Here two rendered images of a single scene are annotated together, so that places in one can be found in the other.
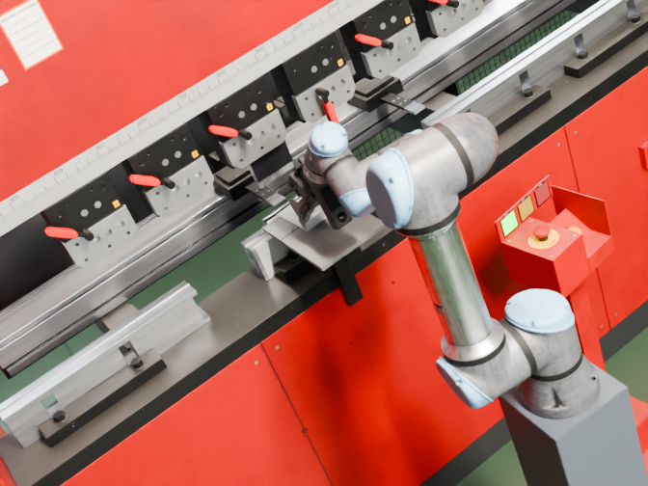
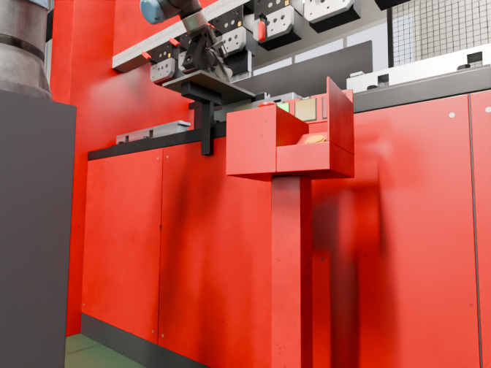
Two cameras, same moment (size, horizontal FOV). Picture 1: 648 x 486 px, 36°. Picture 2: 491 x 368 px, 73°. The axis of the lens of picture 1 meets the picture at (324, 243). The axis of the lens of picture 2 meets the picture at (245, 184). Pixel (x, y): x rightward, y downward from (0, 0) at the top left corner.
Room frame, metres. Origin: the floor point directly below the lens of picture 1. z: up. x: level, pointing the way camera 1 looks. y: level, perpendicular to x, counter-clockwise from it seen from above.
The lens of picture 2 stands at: (1.46, -1.01, 0.60)
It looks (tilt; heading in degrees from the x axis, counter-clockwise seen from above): 4 degrees up; 60
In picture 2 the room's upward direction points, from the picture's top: straight up
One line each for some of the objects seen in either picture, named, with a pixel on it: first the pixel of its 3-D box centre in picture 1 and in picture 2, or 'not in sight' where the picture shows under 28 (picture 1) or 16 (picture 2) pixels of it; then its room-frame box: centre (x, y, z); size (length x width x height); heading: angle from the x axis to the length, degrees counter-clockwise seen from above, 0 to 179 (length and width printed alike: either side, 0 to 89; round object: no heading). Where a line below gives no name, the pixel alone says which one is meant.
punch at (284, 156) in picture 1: (270, 161); (239, 67); (2.04, 0.04, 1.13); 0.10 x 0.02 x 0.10; 111
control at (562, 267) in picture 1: (554, 235); (291, 131); (1.85, -0.51, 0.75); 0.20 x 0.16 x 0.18; 118
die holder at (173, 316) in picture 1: (106, 362); (150, 139); (1.85, 0.56, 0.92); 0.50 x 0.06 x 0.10; 111
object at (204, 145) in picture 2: (347, 270); (202, 120); (1.87, -0.02, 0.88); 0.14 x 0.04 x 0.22; 21
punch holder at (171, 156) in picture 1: (166, 167); (198, 51); (1.96, 0.25, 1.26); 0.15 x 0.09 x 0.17; 111
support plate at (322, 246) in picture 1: (322, 227); (210, 90); (1.90, -0.01, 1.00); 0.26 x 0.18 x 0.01; 21
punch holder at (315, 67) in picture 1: (311, 75); (278, 17); (2.10, -0.12, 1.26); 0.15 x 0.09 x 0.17; 111
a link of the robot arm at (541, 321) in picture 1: (539, 330); (7, 14); (1.37, -0.31, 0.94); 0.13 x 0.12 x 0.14; 104
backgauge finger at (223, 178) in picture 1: (254, 183); not in sight; (2.18, 0.10, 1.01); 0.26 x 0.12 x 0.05; 21
